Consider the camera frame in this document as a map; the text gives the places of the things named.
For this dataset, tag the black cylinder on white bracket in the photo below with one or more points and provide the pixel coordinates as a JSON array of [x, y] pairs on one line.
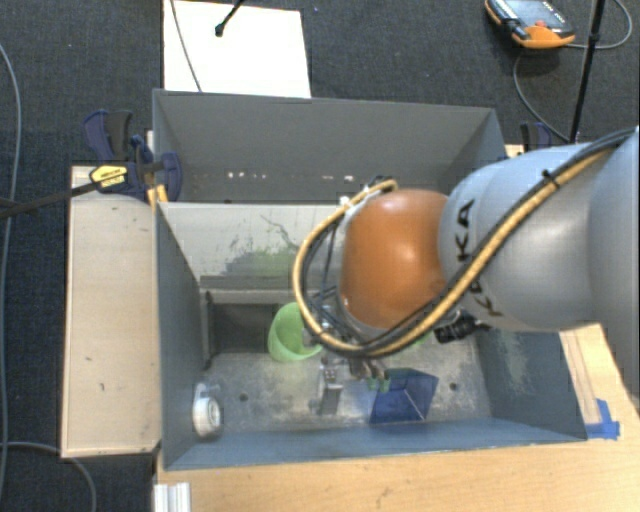
[[457, 329]]

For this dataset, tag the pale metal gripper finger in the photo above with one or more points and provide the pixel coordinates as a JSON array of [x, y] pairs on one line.
[[333, 397], [321, 387]]

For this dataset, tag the white round roll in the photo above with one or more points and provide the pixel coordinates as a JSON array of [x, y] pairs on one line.
[[206, 412]]

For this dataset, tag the grey metal bin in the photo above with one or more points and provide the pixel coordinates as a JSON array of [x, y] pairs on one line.
[[280, 150]]

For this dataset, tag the blue box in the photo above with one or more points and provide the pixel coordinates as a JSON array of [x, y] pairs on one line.
[[402, 400]]

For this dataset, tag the pale wood board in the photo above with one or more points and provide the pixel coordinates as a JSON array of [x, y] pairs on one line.
[[112, 325]]

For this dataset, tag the green plastic cup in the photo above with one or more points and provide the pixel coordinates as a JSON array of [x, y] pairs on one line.
[[286, 335]]

